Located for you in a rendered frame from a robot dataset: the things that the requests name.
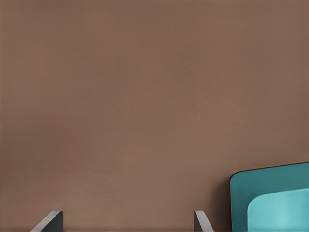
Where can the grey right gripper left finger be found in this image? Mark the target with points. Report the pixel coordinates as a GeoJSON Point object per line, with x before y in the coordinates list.
{"type": "Point", "coordinates": [51, 222]}

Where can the teal blue cube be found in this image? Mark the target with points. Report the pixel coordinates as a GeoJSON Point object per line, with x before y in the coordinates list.
{"type": "Point", "coordinates": [270, 200]}

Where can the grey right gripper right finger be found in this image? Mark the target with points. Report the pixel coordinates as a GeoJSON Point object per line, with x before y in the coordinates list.
{"type": "Point", "coordinates": [201, 222]}

